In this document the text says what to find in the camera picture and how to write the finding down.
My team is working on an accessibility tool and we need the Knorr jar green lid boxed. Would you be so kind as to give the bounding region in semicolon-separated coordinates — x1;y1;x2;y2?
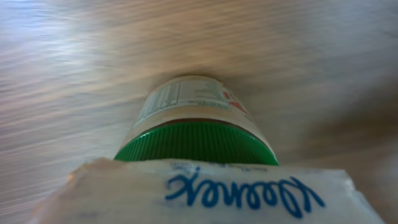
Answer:
114;75;279;166

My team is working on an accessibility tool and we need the pink Kleenex tissue pack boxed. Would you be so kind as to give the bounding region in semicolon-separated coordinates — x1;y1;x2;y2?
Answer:
30;159;381;224

